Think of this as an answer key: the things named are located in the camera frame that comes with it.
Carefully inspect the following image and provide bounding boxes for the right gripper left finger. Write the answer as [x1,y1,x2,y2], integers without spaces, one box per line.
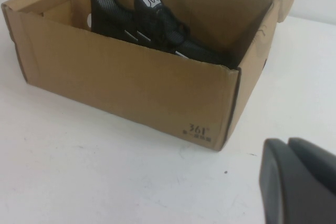
[258,137,336,224]

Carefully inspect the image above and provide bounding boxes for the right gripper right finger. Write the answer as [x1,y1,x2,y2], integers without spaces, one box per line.
[288,136,336,190]

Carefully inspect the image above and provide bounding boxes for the black knit sneaker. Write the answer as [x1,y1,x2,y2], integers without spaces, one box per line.
[87,0,241,69]

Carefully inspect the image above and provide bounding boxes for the brown cardboard shoe box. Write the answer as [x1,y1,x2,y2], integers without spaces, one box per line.
[1,0,300,151]

